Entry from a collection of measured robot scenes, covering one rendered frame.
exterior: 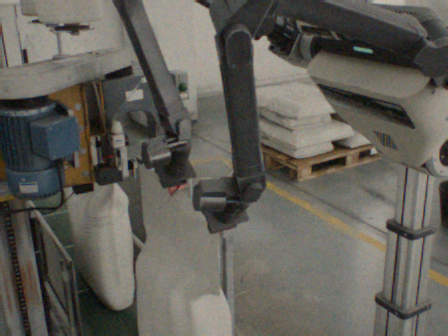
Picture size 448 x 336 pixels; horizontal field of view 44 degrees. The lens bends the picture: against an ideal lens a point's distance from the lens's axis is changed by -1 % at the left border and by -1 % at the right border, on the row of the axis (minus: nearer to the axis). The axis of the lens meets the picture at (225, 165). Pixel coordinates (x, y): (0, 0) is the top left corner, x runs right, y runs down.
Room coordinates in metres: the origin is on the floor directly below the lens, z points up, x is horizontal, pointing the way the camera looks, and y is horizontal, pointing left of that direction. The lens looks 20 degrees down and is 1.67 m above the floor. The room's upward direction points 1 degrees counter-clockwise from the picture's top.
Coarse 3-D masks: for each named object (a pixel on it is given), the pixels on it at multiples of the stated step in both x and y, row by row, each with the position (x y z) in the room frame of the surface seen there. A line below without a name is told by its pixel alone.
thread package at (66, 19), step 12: (36, 0) 1.45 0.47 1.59; (48, 0) 1.41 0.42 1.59; (60, 0) 1.41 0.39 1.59; (72, 0) 1.41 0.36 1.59; (84, 0) 1.43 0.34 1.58; (96, 0) 1.46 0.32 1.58; (48, 12) 1.42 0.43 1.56; (60, 12) 1.41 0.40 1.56; (72, 12) 1.41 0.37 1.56; (84, 12) 1.43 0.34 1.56; (96, 12) 1.46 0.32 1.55; (72, 24) 1.47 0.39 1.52
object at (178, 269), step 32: (160, 192) 1.53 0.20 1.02; (160, 224) 1.54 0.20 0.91; (192, 224) 1.31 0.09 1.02; (160, 256) 1.46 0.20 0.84; (192, 256) 1.32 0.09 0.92; (160, 288) 1.37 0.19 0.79; (192, 288) 1.29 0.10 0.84; (160, 320) 1.36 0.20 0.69; (192, 320) 1.25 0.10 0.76; (224, 320) 1.29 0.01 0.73
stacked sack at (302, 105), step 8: (280, 96) 4.42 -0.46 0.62; (288, 96) 4.38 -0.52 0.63; (296, 96) 4.41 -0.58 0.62; (304, 96) 4.41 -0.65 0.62; (312, 96) 4.39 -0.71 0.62; (320, 96) 4.42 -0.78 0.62; (272, 104) 4.40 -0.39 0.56; (280, 104) 4.31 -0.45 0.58; (288, 104) 4.24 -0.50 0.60; (296, 104) 4.18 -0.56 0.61; (304, 104) 4.19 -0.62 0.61; (312, 104) 4.22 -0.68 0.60; (320, 104) 4.23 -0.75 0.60; (328, 104) 4.26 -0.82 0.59; (280, 112) 4.25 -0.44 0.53; (288, 112) 4.19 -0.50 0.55; (296, 112) 4.13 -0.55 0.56; (304, 112) 4.13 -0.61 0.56; (312, 112) 4.17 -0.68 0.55; (320, 112) 4.21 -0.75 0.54; (328, 112) 4.26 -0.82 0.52
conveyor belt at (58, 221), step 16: (64, 192) 3.09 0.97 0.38; (64, 208) 2.86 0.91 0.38; (48, 224) 2.65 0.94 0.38; (64, 224) 2.65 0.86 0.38; (64, 240) 2.47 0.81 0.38; (80, 288) 2.03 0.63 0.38; (80, 304) 1.91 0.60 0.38; (96, 304) 1.91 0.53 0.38; (96, 320) 1.80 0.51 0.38; (112, 320) 1.80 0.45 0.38; (128, 320) 1.80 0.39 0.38
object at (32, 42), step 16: (0, 16) 4.09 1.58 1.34; (16, 16) 4.15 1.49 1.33; (16, 32) 4.13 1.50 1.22; (32, 32) 4.19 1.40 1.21; (48, 32) 4.25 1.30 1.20; (64, 32) 4.31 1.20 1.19; (80, 32) 4.38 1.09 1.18; (16, 48) 4.12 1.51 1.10; (32, 48) 4.19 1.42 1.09; (48, 48) 4.25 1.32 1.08; (64, 48) 4.31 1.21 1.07; (80, 48) 4.37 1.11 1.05; (16, 64) 4.12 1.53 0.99
